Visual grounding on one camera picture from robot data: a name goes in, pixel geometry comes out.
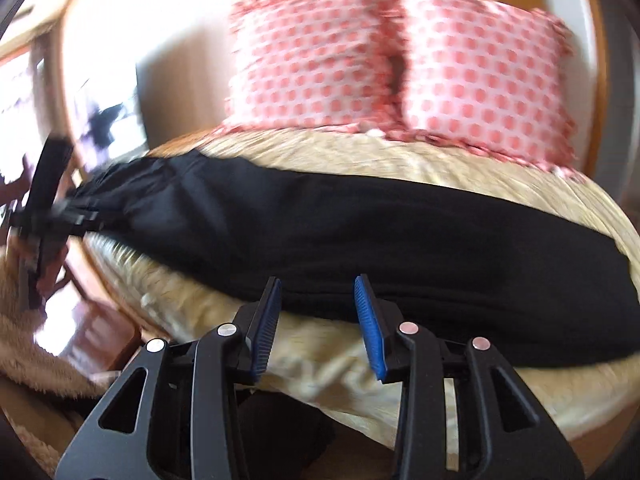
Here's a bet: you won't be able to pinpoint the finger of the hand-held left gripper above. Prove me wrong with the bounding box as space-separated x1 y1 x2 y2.
57 201 103 237

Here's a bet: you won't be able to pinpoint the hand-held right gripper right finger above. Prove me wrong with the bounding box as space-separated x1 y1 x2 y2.
353 274 587 480

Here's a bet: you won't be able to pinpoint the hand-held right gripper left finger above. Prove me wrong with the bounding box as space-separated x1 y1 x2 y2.
54 276 283 480

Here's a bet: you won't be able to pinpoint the black pants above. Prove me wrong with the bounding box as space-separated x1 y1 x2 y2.
65 152 640 368

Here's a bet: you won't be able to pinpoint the person's left forearm fuzzy sleeve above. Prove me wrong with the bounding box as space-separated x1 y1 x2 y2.
0 245 118 413

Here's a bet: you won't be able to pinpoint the beige bed blanket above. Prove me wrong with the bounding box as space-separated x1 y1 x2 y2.
82 127 640 453

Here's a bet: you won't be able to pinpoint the bright window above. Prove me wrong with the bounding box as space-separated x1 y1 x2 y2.
0 42 57 186

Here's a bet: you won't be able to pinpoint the reddish wooden nightstand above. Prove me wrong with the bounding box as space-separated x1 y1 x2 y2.
35 240 143 378

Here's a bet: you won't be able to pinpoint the cream headboard with wooden rim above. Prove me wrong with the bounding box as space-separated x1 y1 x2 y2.
57 0 608 181

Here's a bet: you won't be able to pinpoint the pink dotted pillow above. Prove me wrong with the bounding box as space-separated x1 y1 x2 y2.
222 0 403 135
387 0 578 181

